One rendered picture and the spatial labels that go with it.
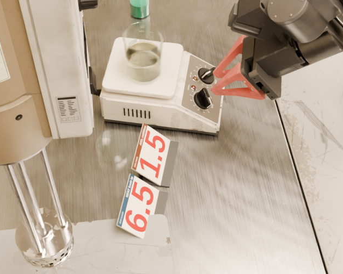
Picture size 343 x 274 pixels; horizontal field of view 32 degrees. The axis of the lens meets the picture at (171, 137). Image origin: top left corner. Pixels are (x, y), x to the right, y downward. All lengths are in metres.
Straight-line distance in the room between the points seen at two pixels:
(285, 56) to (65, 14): 0.46
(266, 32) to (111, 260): 0.39
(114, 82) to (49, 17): 0.57
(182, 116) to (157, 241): 0.21
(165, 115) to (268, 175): 0.19
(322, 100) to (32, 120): 0.70
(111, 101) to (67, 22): 0.57
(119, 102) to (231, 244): 0.29
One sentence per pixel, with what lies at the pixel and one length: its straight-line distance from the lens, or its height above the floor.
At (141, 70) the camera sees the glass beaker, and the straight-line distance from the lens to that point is 0.94.
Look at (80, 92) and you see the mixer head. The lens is 0.46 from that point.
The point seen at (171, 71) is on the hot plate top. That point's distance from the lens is 0.98.
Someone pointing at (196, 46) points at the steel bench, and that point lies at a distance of 1.15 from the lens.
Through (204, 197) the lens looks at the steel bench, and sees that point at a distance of 0.94.
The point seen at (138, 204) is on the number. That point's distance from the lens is 0.90.
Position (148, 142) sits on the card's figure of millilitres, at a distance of 0.96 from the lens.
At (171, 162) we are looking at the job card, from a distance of 0.97.
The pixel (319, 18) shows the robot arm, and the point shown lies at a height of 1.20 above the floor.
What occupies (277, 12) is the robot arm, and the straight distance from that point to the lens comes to 0.77.
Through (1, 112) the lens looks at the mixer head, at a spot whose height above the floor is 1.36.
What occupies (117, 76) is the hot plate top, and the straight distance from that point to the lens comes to 0.98.
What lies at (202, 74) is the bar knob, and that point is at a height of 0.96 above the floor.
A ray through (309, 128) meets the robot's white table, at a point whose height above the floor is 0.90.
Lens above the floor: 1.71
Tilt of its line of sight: 53 degrees down
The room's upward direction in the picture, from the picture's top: 1 degrees clockwise
